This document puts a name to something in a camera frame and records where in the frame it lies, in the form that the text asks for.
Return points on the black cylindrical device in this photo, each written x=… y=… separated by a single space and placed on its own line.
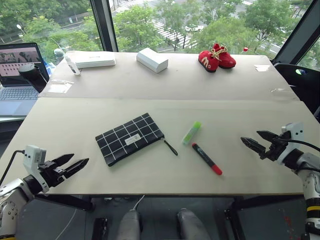
x=32 y=76

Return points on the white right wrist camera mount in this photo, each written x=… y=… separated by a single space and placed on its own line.
x=292 y=140

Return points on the green highlighter pen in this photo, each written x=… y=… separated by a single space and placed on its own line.
x=192 y=133

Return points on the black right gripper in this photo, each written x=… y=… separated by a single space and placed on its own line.
x=275 y=148

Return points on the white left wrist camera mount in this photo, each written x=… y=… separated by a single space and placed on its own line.
x=33 y=160

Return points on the red black marker pen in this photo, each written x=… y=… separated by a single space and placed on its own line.
x=207 y=158

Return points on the white slim bottle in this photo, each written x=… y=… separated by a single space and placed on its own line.
x=72 y=65

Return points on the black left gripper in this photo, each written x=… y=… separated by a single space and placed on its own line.
x=51 y=172

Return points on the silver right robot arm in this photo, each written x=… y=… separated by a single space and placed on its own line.
x=307 y=172

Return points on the white rectangular box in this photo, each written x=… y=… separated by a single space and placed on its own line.
x=152 y=59

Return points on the black grid pencil pouch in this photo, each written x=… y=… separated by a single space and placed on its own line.
x=130 y=138

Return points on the red knitted shoe yellow logo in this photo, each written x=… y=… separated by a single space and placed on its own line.
x=209 y=61

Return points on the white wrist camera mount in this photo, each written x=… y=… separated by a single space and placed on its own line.
x=292 y=140
x=33 y=160

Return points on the flat white box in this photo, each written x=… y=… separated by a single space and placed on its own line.
x=93 y=60

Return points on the laptop computer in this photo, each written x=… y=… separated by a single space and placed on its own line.
x=17 y=80

